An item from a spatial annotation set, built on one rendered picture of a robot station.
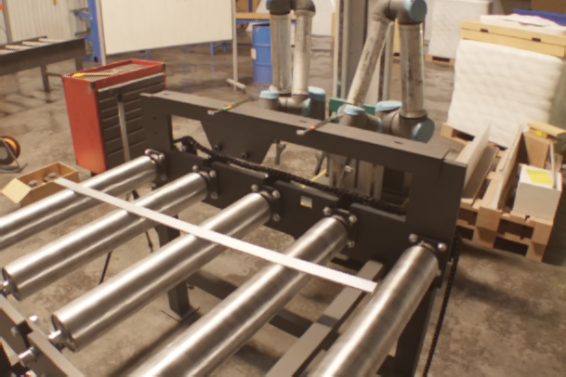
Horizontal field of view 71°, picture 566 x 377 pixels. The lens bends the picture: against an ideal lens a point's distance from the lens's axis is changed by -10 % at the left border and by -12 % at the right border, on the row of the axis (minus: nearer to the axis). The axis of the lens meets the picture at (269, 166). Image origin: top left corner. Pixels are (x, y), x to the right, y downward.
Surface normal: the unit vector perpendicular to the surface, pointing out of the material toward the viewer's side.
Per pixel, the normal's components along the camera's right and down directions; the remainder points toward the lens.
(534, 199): -0.54, 0.35
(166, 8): 0.49, 0.35
